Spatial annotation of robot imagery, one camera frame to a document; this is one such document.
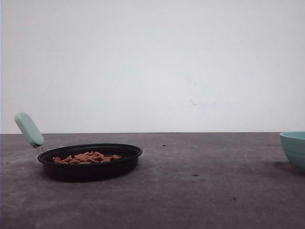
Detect brown beef cubes pile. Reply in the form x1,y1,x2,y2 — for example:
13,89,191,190
53,151,122,165

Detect teal ceramic bowl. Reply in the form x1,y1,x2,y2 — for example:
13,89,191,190
279,132,305,170

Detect black frying pan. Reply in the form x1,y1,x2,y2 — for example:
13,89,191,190
14,112,142,182

